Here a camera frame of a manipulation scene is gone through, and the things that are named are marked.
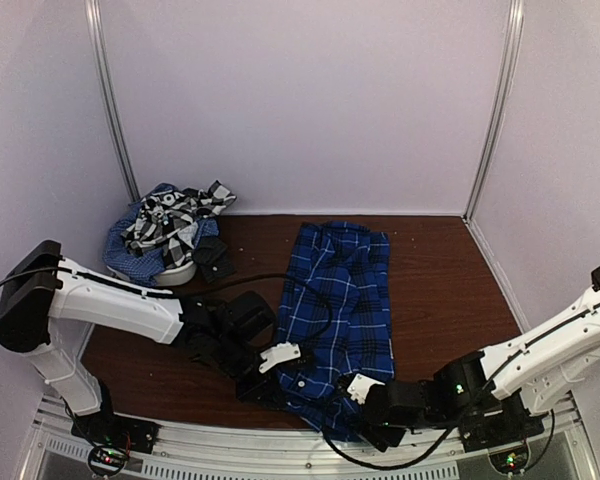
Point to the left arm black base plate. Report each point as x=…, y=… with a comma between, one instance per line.
x=122, y=432

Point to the front aluminium rail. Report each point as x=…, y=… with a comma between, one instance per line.
x=189, y=451

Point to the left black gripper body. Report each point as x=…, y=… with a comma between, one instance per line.
x=244, y=387

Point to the black white patterned shirt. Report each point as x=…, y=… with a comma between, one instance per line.
x=173, y=222

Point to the white laundry basket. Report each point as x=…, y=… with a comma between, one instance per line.
x=154, y=276

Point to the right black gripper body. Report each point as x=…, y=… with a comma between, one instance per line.
x=379, y=435

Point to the small blue check shirt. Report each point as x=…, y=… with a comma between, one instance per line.
x=115, y=254

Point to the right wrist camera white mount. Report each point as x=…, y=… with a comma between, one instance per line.
x=360, y=386

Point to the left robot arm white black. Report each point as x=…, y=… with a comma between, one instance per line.
x=46, y=288

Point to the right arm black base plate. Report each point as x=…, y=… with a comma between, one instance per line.
x=478, y=433

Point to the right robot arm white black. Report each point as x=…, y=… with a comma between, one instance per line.
x=494, y=396

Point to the blue plaid long sleeve shirt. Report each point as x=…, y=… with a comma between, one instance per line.
x=336, y=306

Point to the right aluminium corner post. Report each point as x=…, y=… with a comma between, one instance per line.
x=509, y=60

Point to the aluminium corner post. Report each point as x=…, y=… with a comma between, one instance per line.
x=106, y=85
x=509, y=60

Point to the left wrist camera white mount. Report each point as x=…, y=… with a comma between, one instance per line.
x=285, y=356

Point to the left aluminium corner post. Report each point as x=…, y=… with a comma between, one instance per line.
x=106, y=85

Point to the black pinstripe shirt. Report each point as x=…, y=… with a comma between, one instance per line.
x=212, y=259

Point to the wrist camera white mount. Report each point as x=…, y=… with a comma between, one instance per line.
x=285, y=356
x=360, y=386

